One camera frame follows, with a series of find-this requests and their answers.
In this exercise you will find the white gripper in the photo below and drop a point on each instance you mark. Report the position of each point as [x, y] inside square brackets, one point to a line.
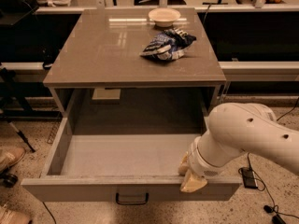
[199, 163]

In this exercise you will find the grey top drawer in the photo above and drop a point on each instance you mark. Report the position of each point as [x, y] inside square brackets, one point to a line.
[127, 152]

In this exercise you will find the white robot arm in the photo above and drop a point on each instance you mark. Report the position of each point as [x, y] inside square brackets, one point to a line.
[234, 129]

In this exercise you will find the grey drawer cabinet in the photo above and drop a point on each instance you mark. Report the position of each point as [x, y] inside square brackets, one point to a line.
[104, 49]

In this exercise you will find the black power adapter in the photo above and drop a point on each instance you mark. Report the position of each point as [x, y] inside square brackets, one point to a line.
[249, 179]

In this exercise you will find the blue white chip bag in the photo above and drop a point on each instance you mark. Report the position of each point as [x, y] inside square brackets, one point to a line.
[168, 45]

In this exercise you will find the white bowl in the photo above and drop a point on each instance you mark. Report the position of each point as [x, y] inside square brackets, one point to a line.
[164, 17]

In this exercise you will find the black tripod leg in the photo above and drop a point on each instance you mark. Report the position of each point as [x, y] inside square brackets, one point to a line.
[18, 132]

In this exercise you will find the black caster wheel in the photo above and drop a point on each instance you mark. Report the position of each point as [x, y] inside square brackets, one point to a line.
[9, 180]

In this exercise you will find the tan shoe upper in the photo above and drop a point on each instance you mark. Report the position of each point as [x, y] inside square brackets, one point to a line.
[8, 158]

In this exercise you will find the tan shoe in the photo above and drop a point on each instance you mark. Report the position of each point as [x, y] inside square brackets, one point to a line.
[8, 158]
[8, 216]

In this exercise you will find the tan shoe lower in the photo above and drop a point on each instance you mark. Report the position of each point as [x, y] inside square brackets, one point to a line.
[8, 216]

